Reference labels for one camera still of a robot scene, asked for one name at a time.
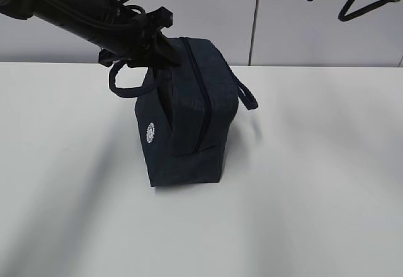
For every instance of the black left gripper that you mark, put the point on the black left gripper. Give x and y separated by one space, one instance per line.
143 45

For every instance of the dark blue lunch bag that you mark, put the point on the dark blue lunch bag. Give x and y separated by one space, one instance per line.
184 113

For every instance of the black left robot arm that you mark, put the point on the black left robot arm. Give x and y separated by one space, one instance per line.
96 21

